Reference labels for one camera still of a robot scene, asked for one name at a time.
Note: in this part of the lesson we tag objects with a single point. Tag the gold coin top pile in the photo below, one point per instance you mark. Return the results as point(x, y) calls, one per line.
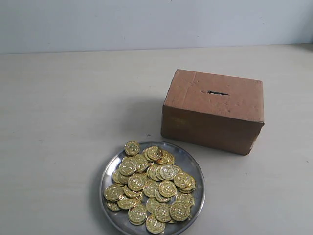
point(153, 153)

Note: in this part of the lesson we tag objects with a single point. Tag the gold coin centre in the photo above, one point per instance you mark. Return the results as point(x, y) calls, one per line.
point(167, 189)

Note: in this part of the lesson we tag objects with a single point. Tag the gold coin bottom left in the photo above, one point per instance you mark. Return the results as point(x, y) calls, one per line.
point(138, 213)

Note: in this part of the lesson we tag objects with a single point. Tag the gold coin right stack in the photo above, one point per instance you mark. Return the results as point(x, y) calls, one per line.
point(182, 180)

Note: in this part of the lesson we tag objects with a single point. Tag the gold coin upper left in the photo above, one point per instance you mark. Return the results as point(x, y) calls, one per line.
point(127, 167)

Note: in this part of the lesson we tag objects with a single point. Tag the gold coin on plate rim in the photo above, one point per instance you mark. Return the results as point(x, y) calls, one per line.
point(132, 148)

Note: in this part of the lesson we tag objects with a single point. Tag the round steel plate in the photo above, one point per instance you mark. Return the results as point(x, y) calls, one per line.
point(119, 223)

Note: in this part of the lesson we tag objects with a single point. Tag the gold coin bottom right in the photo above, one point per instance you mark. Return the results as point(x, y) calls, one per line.
point(179, 211)

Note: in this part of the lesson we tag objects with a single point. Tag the gold coin bottom front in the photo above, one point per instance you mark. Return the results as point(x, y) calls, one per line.
point(153, 225)

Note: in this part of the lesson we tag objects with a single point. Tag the gold coin far left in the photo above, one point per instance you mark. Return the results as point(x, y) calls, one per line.
point(113, 193)

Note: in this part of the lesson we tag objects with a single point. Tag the brown cardboard slot box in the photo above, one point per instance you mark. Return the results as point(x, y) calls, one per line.
point(212, 110)

